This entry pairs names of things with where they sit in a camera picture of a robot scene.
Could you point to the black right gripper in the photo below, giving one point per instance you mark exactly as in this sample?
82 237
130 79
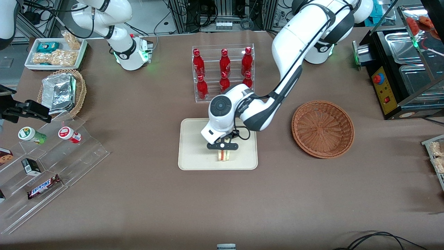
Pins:
9 114

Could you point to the snickers chocolate bar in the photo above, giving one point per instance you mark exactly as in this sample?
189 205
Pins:
44 186

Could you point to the green lidded cup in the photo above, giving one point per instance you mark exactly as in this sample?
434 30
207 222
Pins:
30 134

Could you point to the silver foil packet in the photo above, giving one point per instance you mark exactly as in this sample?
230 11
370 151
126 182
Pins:
59 92

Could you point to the red cola bottle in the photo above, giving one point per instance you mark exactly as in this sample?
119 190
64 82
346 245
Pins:
198 64
246 62
224 82
202 89
247 80
224 64

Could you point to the white rectangular snack tray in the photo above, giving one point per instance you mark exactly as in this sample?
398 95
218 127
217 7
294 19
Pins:
30 64

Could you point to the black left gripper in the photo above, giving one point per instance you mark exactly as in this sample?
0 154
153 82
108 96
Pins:
235 133

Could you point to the triangular sandwich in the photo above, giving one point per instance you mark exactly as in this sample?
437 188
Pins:
224 156

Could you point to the white power strip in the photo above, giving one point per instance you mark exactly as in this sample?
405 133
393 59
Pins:
224 25

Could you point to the brown wicker basket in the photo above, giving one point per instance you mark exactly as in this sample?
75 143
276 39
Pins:
322 130

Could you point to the cream plastic tray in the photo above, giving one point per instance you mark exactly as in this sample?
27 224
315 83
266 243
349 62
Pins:
194 156

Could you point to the teal snack packet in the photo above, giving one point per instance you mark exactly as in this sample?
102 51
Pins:
48 47

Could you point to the brown cookie box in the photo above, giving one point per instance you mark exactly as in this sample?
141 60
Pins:
5 156

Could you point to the large peanut snack bag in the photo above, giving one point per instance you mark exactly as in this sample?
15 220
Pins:
55 58

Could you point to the clear acrylic stepped display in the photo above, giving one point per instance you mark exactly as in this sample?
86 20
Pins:
79 156

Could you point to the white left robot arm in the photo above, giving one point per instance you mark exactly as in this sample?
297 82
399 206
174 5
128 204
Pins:
288 45

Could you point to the clear acrylic bottle rack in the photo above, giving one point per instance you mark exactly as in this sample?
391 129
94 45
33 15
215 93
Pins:
211 99

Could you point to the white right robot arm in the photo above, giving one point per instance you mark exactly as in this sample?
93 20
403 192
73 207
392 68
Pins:
122 52

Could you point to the grey box at table edge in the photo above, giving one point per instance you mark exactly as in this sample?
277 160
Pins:
226 247

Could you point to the red lidded cup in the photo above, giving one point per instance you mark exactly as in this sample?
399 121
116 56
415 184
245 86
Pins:
68 134

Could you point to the small peanut snack bag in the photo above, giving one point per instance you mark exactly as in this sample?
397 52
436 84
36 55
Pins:
72 41

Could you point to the small black box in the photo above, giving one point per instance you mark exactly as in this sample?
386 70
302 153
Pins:
32 166

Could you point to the clear bagged snack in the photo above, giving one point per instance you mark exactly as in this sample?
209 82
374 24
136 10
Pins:
437 148
439 165

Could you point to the light wicker basket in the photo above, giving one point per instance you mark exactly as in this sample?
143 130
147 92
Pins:
80 92

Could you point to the black food warmer appliance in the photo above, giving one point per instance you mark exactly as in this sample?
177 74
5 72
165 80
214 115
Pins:
385 83

